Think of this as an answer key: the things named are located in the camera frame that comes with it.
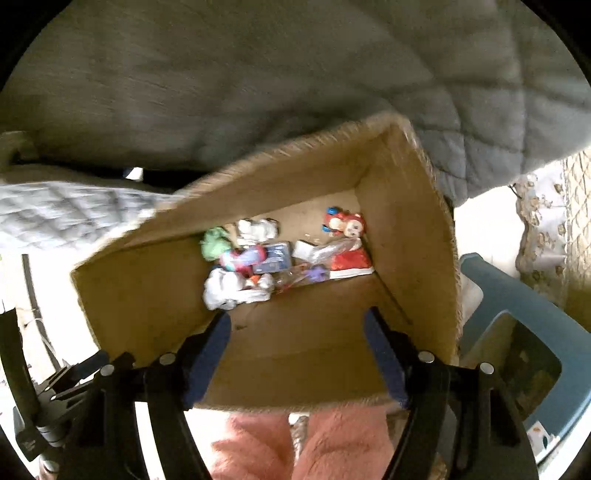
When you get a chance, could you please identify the white crumpled bag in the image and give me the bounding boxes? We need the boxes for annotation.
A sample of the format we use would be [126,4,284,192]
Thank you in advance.
[203,268,247,311]

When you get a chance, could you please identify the grey quilted blanket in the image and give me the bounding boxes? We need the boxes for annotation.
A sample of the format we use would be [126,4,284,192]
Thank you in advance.
[0,0,591,259]

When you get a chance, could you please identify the purple toy in clear pack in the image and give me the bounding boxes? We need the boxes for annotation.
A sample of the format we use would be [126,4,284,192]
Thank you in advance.
[277,265,331,294]

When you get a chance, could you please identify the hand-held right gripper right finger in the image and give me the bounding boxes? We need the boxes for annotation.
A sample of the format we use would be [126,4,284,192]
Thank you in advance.
[362,305,541,480]

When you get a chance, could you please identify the clear plastic wrapper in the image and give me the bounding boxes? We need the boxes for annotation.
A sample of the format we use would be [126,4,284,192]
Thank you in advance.
[293,237,361,266]

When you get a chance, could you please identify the blue packet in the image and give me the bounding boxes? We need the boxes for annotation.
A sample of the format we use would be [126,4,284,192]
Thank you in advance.
[253,241,294,274]

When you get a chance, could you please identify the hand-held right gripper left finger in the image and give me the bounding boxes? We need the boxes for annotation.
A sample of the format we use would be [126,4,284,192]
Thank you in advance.
[60,310,232,480]

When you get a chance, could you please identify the beige patterned cloth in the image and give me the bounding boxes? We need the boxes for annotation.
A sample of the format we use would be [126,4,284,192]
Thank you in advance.
[510,150,591,310]

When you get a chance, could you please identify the green terry cloth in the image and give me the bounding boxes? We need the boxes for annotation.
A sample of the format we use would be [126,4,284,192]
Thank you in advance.
[201,227,234,261]

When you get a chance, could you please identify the blue plastic stool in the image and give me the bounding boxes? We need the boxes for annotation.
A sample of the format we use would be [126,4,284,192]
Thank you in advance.
[457,253,591,455]

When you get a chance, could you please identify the cardboard box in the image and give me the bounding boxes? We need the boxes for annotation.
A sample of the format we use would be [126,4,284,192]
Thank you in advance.
[70,111,463,414]

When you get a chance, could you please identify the red doll toy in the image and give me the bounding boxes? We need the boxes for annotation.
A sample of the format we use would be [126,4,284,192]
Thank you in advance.
[322,207,365,240]

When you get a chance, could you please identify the silver wrapper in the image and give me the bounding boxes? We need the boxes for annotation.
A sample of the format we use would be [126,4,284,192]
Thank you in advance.
[240,273,278,304]

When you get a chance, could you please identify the red packet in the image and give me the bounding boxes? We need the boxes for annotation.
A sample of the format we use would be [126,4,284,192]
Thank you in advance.
[330,247,374,280]

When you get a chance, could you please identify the pink fuzzy pants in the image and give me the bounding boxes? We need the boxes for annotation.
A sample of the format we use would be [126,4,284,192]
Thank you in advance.
[210,401,402,480]

